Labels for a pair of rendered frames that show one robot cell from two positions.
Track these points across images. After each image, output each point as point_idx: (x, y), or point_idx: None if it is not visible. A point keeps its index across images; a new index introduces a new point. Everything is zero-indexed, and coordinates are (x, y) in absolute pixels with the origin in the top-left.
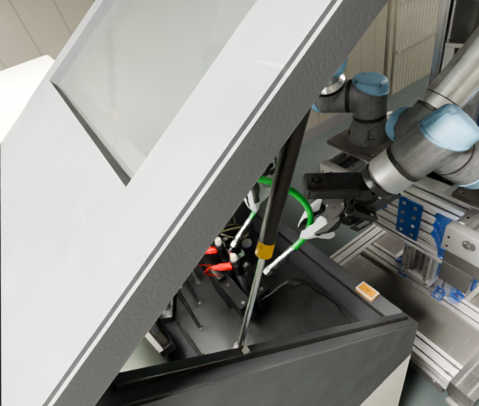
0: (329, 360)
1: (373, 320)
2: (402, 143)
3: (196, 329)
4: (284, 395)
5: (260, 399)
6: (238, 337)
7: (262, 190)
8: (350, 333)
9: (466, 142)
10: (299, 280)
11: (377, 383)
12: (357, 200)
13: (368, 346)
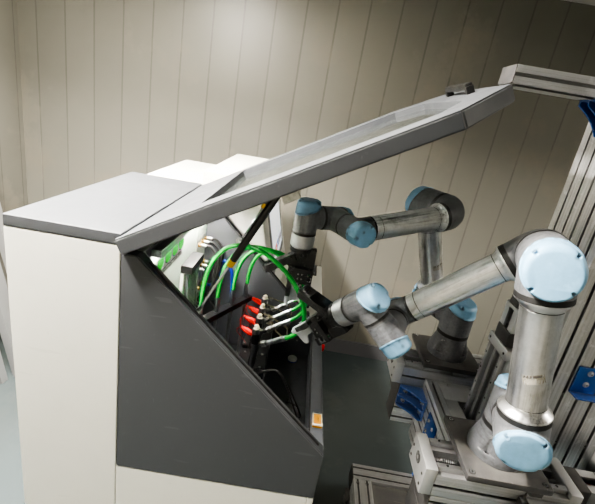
0: (233, 374)
1: (287, 407)
2: (351, 292)
3: None
4: (198, 362)
5: (186, 343)
6: None
7: (295, 291)
8: (259, 381)
9: (368, 303)
10: (296, 402)
11: (268, 480)
12: (323, 319)
13: (265, 407)
